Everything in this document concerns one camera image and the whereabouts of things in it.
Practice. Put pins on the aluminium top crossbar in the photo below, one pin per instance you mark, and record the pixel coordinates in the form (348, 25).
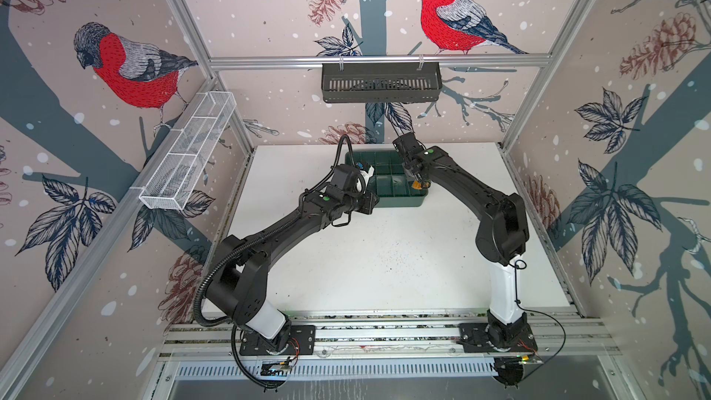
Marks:
(307, 63)

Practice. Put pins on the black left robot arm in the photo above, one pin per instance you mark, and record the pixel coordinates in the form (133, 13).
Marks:
(234, 289)

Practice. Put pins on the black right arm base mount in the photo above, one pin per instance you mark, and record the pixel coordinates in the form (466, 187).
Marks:
(481, 338)

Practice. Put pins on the green plastic compartment tray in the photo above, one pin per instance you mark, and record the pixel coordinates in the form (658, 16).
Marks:
(389, 180)

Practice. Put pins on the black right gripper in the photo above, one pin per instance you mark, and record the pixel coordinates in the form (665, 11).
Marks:
(405, 164)

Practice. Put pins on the black hanging wire basket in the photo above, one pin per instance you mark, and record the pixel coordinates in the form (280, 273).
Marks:
(354, 83)

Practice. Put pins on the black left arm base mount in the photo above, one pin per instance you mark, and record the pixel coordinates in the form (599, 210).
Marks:
(292, 340)

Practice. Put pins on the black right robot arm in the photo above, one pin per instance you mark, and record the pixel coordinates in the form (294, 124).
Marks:
(501, 237)

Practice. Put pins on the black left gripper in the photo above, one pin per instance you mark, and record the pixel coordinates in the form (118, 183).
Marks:
(368, 204)

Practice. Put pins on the white wire mesh shelf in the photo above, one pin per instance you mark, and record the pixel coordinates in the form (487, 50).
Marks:
(179, 171)

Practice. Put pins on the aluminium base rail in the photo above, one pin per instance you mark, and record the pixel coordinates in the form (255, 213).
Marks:
(406, 335)

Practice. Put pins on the olive green striped sock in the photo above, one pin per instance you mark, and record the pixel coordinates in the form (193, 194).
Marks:
(419, 185)

